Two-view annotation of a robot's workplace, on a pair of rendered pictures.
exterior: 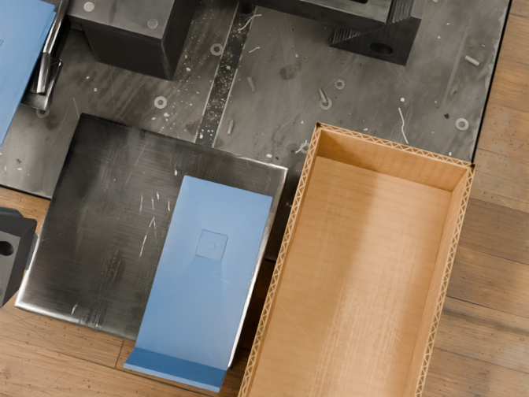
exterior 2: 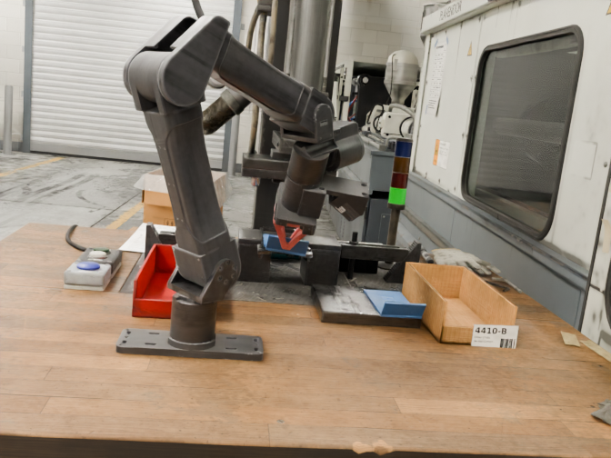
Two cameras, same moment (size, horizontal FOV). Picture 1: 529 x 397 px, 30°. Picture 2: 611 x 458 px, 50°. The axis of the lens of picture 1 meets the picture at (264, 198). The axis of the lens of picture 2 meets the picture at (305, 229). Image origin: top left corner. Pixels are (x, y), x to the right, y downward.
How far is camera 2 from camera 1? 1.11 m
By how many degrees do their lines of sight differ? 65
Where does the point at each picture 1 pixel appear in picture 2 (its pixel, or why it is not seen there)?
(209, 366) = (414, 314)
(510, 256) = not seen: hidden behind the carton
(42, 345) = (338, 327)
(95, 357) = (363, 328)
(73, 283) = (342, 306)
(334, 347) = (453, 321)
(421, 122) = not seen: hidden behind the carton
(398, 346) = (475, 320)
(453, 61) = not seen: hidden behind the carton
